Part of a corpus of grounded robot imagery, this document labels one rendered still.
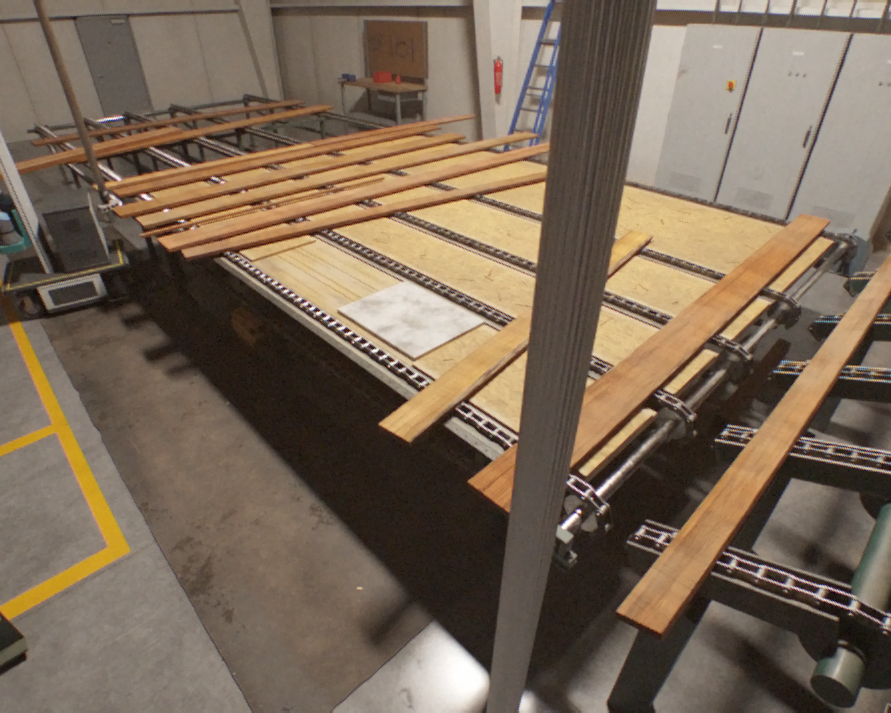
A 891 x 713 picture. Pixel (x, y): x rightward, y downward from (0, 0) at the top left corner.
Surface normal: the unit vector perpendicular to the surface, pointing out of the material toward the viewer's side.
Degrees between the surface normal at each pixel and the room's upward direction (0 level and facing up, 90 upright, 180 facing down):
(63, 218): 90
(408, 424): 0
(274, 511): 0
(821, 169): 90
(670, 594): 22
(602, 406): 0
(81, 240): 90
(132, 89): 90
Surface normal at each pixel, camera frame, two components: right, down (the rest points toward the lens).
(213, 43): 0.69, 0.37
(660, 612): -0.26, -0.92
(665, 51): -0.74, 0.34
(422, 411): 0.00, -0.82
